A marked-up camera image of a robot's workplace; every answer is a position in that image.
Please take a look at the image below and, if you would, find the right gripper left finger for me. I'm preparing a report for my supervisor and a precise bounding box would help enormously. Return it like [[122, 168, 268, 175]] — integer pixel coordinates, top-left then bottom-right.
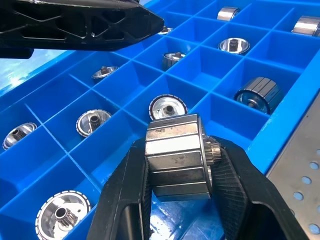
[[86, 138, 153, 240]]

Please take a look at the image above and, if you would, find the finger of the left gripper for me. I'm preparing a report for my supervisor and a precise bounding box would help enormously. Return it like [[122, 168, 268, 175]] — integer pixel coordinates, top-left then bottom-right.
[[0, 0, 165, 60]]

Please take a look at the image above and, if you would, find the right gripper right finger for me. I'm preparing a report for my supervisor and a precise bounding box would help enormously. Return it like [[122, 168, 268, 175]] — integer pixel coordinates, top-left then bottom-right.
[[208, 136, 308, 240]]

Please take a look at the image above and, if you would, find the blue plastic compartment tray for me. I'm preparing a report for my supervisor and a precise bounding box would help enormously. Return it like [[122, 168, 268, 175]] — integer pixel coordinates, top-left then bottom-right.
[[0, 0, 320, 240]]

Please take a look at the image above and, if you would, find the perforated metal tray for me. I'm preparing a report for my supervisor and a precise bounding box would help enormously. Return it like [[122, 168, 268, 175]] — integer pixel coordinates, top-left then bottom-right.
[[266, 107, 320, 240]]

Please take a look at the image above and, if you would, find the blue plastic table cover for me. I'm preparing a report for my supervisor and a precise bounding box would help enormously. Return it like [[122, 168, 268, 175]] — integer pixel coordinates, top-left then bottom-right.
[[0, 47, 83, 98]]

